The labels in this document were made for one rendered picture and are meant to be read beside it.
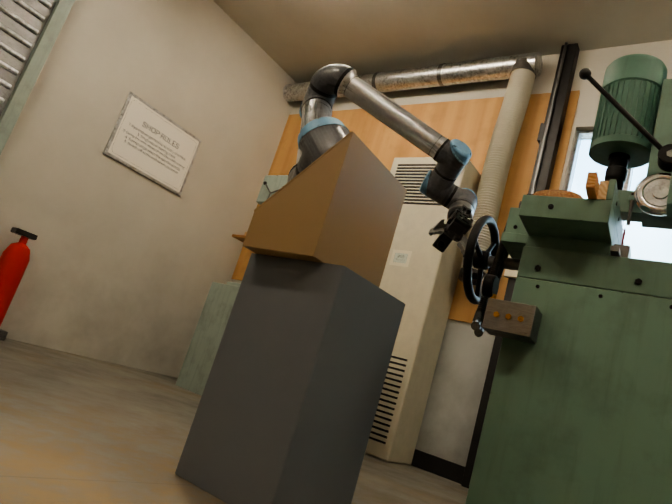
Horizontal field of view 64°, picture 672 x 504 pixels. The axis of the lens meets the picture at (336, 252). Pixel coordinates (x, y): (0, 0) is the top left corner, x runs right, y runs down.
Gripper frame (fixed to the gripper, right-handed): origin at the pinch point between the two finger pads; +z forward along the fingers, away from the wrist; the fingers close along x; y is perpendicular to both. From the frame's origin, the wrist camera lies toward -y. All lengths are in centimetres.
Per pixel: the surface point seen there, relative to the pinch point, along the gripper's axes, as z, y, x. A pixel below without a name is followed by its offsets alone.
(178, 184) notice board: -148, -159, -156
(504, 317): 40.6, 14.8, 15.3
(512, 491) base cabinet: 66, -9, 37
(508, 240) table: 7.6, 17.6, 11.5
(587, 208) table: 24, 44, 16
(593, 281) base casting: 28, 31, 29
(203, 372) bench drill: -54, -197, -60
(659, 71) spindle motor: -35, 71, 22
